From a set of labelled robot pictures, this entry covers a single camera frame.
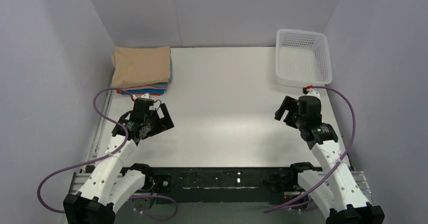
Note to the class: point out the folded grey-blue t shirt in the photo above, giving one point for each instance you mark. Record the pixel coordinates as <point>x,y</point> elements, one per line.
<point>169,78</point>

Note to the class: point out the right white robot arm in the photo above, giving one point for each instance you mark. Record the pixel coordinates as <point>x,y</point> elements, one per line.
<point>337,194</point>

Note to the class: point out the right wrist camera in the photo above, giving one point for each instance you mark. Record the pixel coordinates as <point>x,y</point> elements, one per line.
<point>309,91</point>

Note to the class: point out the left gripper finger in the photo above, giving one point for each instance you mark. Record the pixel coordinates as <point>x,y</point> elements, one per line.
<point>160,115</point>
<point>168,123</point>

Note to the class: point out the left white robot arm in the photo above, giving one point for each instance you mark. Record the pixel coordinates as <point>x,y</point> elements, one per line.
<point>103,194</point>

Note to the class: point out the white plastic basket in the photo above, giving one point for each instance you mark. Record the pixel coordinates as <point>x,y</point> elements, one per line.
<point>302,58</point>

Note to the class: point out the folded blue t shirt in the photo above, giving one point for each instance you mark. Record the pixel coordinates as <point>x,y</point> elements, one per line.
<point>152,91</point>

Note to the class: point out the folded pink t shirt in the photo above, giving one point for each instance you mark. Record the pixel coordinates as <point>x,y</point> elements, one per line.
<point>150,86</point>

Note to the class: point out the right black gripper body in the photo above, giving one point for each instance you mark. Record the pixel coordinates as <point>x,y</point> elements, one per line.
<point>289,110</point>

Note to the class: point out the beige t shirt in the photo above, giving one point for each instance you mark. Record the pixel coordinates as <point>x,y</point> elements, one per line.
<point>140,66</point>

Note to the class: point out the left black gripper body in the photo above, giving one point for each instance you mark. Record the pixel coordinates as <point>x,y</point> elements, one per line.
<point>160,119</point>

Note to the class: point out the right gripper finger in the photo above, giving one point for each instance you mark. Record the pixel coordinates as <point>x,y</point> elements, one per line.
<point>290,119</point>
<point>287,104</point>

